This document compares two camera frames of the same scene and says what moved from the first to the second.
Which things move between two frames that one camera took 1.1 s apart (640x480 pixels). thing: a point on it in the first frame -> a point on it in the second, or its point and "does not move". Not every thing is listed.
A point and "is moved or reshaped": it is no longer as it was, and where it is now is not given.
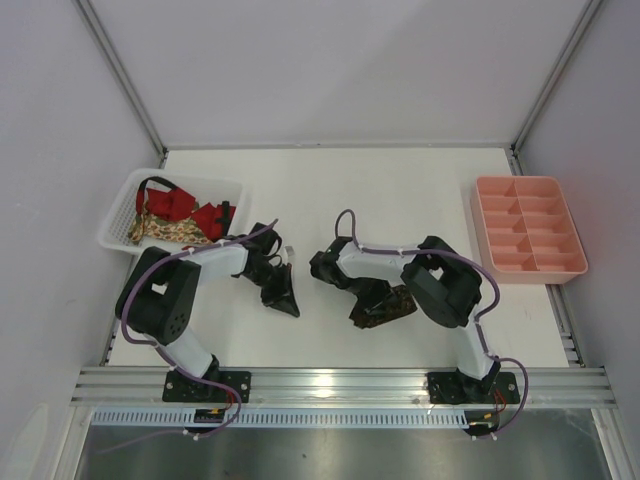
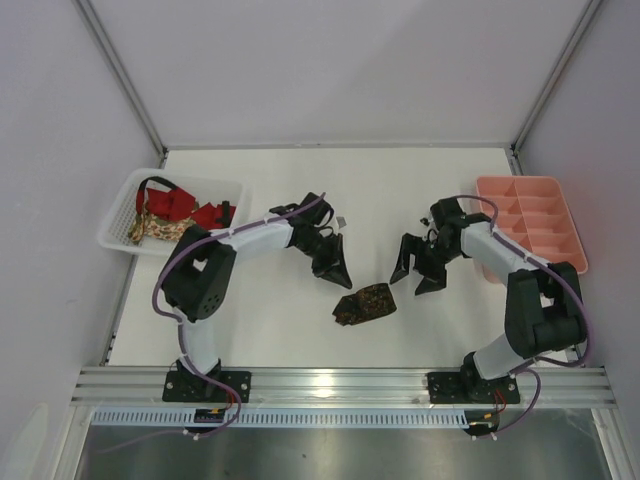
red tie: x=177 y=205 does not move
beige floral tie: x=149 y=226 does not move
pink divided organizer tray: x=526 y=230 does not move
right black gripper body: x=373 y=298 -> x=425 y=260
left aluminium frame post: x=101 y=37 does not move
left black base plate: x=179 y=388 does not move
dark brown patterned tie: x=404 y=305 is moved or reshaped
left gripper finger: x=287 y=304 -> x=337 y=275
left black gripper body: x=273 y=280 -> x=325 y=255
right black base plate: x=454 y=388 does not move
